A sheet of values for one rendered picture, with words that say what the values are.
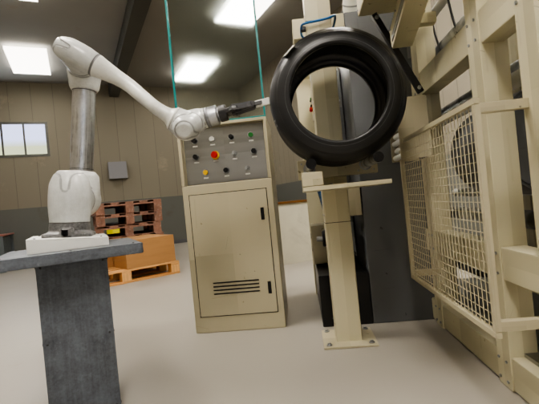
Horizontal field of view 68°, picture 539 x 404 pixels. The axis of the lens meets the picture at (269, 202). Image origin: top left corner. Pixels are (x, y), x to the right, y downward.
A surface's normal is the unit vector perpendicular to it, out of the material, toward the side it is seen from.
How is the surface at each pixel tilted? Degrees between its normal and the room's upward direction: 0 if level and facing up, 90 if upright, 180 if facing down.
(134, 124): 90
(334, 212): 90
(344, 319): 90
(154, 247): 90
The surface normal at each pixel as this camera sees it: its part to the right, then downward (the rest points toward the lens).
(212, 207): -0.07, 0.01
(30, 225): 0.44, -0.04
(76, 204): 0.65, -0.03
